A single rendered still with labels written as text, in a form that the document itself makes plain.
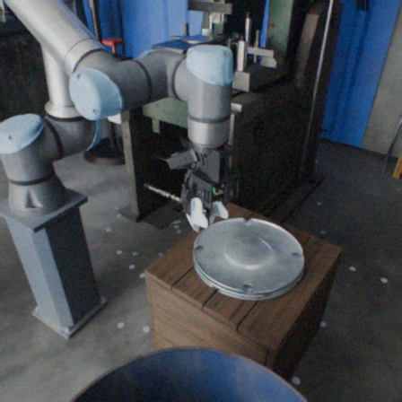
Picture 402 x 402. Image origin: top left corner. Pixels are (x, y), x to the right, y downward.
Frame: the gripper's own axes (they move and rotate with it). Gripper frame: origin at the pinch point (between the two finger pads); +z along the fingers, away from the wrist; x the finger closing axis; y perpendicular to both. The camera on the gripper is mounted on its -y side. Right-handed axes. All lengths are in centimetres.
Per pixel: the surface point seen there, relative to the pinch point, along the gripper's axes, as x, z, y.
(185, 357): -18.9, 8.2, 19.8
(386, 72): 178, 6, -55
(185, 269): -0.3, 18.8, -6.2
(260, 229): 25.5, 16.9, -4.7
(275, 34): 77, -24, -52
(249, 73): 49, -17, -37
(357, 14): 167, -23, -74
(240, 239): 17.4, 16.3, -4.4
